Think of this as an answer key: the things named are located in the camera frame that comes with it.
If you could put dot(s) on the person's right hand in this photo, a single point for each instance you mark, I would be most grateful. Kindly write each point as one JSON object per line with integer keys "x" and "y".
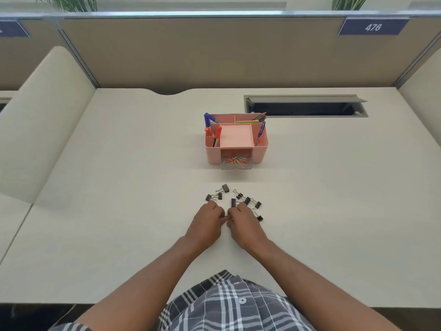
{"x": 248, "y": 229}

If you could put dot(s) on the person's right fingers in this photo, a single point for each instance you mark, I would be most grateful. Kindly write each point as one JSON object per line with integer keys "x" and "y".
{"x": 236, "y": 212}

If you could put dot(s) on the red capped pen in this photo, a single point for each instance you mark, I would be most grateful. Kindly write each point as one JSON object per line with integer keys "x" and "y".
{"x": 208, "y": 131}
{"x": 217, "y": 133}

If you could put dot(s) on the cream side divider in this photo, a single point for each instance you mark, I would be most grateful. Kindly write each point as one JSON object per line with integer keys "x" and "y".
{"x": 41, "y": 127}
{"x": 422, "y": 99}

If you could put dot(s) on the clear drawer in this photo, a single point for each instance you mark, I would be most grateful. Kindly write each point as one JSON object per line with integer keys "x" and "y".
{"x": 237, "y": 161}

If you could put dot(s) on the beige partition panel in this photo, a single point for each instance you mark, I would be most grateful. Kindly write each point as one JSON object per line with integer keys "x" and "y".
{"x": 220, "y": 51}

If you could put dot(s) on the grey plaid shirt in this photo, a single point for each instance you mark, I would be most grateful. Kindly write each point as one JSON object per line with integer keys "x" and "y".
{"x": 230, "y": 305}

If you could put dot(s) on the person's left hand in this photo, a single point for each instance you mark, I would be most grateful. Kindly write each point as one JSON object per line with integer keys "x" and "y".
{"x": 203, "y": 227}

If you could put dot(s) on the dark pencil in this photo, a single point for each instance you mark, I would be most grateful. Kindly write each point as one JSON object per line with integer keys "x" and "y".
{"x": 260, "y": 116}

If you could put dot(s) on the person's right forearm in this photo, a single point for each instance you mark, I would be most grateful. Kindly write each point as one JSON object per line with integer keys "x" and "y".
{"x": 310, "y": 289}

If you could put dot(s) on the blue ballpoint pen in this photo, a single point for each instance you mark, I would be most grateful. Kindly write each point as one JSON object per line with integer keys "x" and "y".
{"x": 260, "y": 131}

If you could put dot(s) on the blue marker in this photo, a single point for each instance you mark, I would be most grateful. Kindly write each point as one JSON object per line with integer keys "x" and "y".
{"x": 208, "y": 118}

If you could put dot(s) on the blue number sign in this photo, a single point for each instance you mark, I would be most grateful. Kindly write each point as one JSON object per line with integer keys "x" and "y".
{"x": 374, "y": 26}
{"x": 12, "y": 29}

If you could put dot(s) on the group of black binder clips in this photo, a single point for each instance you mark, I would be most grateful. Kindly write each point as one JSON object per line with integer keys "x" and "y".
{"x": 247, "y": 200}

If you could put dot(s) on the pink desk organizer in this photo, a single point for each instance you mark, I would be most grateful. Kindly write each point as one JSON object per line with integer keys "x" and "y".
{"x": 236, "y": 136}

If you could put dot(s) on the person's left forearm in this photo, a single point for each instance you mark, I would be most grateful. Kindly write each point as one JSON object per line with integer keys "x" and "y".
{"x": 144, "y": 286}

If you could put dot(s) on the pile of coloured paper clips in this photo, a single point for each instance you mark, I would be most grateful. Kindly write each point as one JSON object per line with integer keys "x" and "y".
{"x": 236, "y": 159}

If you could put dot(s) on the green potted plant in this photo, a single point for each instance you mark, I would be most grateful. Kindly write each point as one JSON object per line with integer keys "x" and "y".
{"x": 70, "y": 2}
{"x": 348, "y": 2}

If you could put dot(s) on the person's left fingers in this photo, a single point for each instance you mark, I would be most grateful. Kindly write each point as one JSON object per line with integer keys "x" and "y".
{"x": 215, "y": 209}

